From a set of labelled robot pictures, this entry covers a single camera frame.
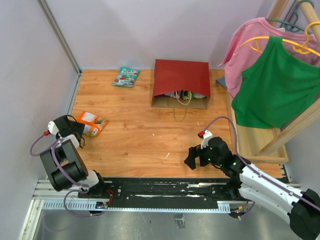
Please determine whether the grey cable duct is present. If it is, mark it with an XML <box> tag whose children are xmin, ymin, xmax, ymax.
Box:
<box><xmin>41</xmin><ymin>201</ymin><xmax>231</xmax><ymax>214</ymax></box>

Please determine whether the teal Fox's mint candy bag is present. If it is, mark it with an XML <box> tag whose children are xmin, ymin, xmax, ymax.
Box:
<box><xmin>112</xmin><ymin>67</ymin><xmax>141</xmax><ymax>88</ymax></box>

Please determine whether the teal clothes hanger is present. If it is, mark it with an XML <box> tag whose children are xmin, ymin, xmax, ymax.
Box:
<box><xmin>265</xmin><ymin>0</ymin><xmax>315</xmax><ymax>33</ymax></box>

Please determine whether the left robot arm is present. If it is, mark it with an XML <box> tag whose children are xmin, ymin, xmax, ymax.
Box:
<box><xmin>33</xmin><ymin>115</ymin><xmax>107</xmax><ymax>198</ymax></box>

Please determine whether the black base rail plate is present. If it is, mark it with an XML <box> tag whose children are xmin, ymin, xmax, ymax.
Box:
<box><xmin>78</xmin><ymin>177</ymin><xmax>246</xmax><ymax>210</ymax></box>

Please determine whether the purple black cherry candy bag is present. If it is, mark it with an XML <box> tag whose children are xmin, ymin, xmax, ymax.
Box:
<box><xmin>162</xmin><ymin>90</ymin><xmax>205</xmax><ymax>101</ymax></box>

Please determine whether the red paper bag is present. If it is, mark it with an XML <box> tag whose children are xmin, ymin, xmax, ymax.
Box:
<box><xmin>151</xmin><ymin>59</ymin><xmax>211</xmax><ymax>111</ymax></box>

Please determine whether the orange Fox's fruits candy bag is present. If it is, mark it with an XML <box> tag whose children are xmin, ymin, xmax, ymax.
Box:
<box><xmin>76</xmin><ymin>111</ymin><xmax>110</xmax><ymax>138</ymax></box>

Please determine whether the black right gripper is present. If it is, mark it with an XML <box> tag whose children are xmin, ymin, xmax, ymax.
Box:
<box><xmin>184</xmin><ymin>142</ymin><xmax>223</xmax><ymax>169</ymax></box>

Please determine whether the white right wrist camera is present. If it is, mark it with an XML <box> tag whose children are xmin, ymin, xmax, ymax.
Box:
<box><xmin>198</xmin><ymin>130</ymin><xmax>213</xmax><ymax>149</ymax></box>

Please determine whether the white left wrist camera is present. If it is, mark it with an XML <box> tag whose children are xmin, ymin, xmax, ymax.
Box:
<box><xmin>43</xmin><ymin>121</ymin><xmax>60</xmax><ymax>136</ymax></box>

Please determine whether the green tank top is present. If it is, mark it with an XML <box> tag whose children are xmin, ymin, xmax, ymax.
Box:
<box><xmin>231</xmin><ymin>36</ymin><xmax>320</xmax><ymax>129</ymax></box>

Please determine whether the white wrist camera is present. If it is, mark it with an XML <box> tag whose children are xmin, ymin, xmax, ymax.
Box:
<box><xmin>198</xmin><ymin>130</ymin><xmax>213</xmax><ymax>149</ymax></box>
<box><xmin>43</xmin><ymin>121</ymin><xmax>60</xmax><ymax>136</ymax></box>

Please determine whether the aluminium frame post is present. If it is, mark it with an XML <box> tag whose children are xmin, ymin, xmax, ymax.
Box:
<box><xmin>37</xmin><ymin>0</ymin><xmax>83</xmax><ymax>76</ymax></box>

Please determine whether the yellow clothes hanger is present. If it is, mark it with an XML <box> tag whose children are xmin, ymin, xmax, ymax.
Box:
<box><xmin>240</xmin><ymin>21</ymin><xmax>320</xmax><ymax>57</ymax></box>

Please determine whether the wooden clothes rack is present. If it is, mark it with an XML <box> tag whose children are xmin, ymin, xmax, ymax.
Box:
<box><xmin>225</xmin><ymin>0</ymin><xmax>320</xmax><ymax>164</ymax></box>

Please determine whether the pink t-shirt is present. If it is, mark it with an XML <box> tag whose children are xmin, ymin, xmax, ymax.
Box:
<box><xmin>219</xmin><ymin>17</ymin><xmax>320</xmax><ymax>98</ymax></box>

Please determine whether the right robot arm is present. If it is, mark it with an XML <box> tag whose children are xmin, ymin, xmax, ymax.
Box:
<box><xmin>184</xmin><ymin>136</ymin><xmax>320</xmax><ymax>240</ymax></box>

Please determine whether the blue grey mat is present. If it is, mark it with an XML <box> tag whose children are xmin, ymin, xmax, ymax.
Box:
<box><xmin>215</xmin><ymin>76</ymin><xmax>227</xmax><ymax>89</ymax></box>

